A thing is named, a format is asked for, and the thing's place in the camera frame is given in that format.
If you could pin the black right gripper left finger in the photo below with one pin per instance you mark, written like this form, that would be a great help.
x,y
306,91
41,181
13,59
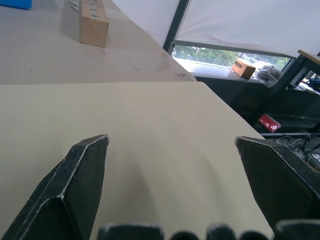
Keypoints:
x,y
75,185

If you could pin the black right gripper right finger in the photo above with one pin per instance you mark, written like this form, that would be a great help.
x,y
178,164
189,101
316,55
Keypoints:
x,y
272,185

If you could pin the red package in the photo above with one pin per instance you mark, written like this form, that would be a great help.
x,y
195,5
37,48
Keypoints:
x,y
268,123

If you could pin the dark bundle in plastic wrap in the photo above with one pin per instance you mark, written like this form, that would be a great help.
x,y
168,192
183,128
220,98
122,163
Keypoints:
x,y
268,73

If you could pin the wooden desk with black legs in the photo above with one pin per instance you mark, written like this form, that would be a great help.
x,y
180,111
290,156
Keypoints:
x,y
300,72

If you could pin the brown cardboard box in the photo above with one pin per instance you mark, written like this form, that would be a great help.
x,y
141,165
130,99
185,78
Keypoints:
x,y
243,67

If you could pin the long wooden block with bolts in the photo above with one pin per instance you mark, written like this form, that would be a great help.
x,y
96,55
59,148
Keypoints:
x,y
94,23

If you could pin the white roller blind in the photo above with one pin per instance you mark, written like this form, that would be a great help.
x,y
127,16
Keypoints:
x,y
247,23

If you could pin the blue plastic object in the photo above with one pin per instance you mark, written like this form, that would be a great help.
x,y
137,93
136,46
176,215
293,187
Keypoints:
x,y
15,4

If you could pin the black window frame post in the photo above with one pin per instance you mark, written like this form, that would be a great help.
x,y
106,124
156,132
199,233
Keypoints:
x,y
175,23

